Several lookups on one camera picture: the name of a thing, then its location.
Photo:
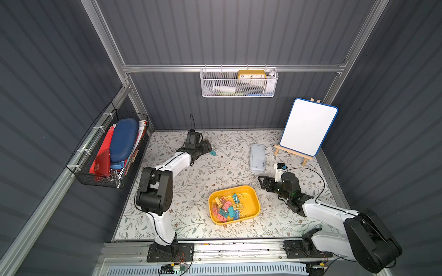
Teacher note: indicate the yellow plastic storage box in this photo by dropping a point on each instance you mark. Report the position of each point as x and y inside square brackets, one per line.
[249, 207]

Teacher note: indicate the blue oval case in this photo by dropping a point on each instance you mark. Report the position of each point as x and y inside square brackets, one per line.
[123, 140]

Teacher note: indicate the floral table mat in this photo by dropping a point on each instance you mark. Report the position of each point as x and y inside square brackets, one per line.
[229, 167]

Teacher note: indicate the red pouch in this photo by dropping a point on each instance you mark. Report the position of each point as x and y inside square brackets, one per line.
[101, 164]

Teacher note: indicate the yellow clock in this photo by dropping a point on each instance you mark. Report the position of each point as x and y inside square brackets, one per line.
[252, 74]

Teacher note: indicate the black wire side basket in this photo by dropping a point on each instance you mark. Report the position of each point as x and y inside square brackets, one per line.
[100, 136]

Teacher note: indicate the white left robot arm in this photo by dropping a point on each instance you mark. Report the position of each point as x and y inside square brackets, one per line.
[154, 194]

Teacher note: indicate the pink binder clip pair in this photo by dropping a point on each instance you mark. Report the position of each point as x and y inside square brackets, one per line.
[218, 213]

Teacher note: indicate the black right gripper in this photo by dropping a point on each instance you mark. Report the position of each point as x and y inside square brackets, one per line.
[271, 184]

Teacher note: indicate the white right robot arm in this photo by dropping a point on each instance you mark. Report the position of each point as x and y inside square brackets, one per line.
[362, 236]

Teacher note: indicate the white wire wall basket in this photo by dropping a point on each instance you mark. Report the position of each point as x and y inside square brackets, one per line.
[223, 82]

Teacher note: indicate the small wooden easel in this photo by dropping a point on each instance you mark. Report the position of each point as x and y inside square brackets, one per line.
[305, 157]

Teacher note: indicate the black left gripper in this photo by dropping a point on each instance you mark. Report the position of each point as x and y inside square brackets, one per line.
[202, 146]

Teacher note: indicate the translucent plastic box lid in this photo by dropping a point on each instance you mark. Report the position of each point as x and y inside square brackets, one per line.
[257, 158]

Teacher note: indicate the metal base rail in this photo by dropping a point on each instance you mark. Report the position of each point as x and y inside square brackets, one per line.
[205, 251]

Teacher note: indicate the blue framed whiteboard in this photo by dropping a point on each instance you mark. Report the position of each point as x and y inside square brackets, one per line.
[307, 126]

